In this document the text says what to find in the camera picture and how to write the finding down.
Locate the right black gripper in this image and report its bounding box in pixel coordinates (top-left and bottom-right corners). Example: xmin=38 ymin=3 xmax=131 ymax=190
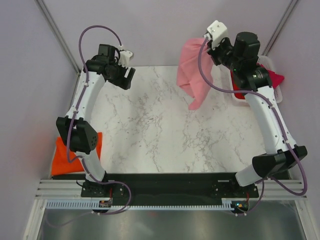
xmin=207 ymin=35 xmax=242 ymax=72

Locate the pink t shirt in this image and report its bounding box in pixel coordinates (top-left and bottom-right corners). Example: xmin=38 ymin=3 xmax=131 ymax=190
xmin=176 ymin=38 xmax=214 ymax=111

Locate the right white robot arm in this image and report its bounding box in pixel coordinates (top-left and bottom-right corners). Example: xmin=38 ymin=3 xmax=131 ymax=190
xmin=206 ymin=32 xmax=308 ymax=197

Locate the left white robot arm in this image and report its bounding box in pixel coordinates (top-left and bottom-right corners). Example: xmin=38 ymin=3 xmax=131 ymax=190
xmin=56 ymin=44 xmax=136 ymax=197

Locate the red t shirt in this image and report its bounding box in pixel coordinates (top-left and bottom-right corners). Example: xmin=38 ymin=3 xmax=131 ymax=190
xmin=232 ymin=72 xmax=247 ymax=100

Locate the white plastic laundry basket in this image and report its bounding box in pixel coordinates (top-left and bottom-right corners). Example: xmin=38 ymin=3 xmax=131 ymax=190
xmin=231 ymin=55 xmax=283 ymax=107

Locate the magenta t shirt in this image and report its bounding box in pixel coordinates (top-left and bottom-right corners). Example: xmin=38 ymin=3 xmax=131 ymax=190
xmin=256 ymin=63 xmax=285 ymax=89

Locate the folded orange t shirt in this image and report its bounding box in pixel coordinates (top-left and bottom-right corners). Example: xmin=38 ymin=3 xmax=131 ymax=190
xmin=51 ymin=131 xmax=104 ymax=176

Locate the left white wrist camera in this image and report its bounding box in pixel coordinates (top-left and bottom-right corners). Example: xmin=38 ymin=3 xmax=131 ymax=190
xmin=118 ymin=49 xmax=134 ymax=67

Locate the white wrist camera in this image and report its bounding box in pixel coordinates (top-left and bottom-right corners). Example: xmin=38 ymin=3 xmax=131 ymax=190
xmin=203 ymin=20 xmax=229 ymax=50
xmin=118 ymin=49 xmax=134 ymax=67

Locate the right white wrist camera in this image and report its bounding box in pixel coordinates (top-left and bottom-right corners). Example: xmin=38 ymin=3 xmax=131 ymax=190
xmin=203 ymin=20 xmax=229 ymax=50

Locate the right corner aluminium post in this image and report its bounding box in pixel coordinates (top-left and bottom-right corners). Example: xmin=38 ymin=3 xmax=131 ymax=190
xmin=262 ymin=0 xmax=300 ymax=56

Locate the corner aluminium post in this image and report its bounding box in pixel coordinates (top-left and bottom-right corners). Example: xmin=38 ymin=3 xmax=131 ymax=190
xmin=34 ymin=0 xmax=81 ymax=74
xmin=262 ymin=0 xmax=300 ymax=56

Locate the left corner aluminium post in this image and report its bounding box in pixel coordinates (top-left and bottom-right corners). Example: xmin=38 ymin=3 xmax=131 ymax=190
xmin=34 ymin=0 xmax=81 ymax=74

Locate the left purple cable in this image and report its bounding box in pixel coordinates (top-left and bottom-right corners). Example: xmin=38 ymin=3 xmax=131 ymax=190
xmin=46 ymin=24 xmax=133 ymax=228

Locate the purple cable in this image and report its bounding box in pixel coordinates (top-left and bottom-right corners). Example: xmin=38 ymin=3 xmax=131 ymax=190
xmin=198 ymin=37 xmax=308 ymax=217
xmin=46 ymin=24 xmax=133 ymax=228

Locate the aluminium frame rail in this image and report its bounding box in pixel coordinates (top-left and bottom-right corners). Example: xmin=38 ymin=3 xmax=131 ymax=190
xmin=35 ymin=179 xmax=307 ymax=201

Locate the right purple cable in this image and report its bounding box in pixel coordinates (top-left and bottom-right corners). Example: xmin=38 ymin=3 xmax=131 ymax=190
xmin=198 ymin=37 xmax=308 ymax=217

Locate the white slotted cable duct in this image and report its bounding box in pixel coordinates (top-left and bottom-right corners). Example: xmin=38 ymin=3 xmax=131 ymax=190
xmin=45 ymin=199 xmax=249 ymax=211

